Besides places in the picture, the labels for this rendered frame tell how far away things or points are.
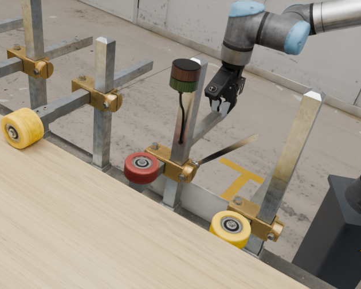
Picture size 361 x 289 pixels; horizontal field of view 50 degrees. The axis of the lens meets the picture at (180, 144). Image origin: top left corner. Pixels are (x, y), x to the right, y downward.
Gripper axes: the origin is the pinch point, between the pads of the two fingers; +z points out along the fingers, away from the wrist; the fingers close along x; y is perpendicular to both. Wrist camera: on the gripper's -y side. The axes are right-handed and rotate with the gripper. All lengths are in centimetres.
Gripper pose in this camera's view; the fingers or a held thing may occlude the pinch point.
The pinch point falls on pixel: (217, 119)
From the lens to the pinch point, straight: 125.2
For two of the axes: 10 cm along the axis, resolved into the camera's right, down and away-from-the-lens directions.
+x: -8.4, -4.1, 3.5
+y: 5.2, -4.4, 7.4
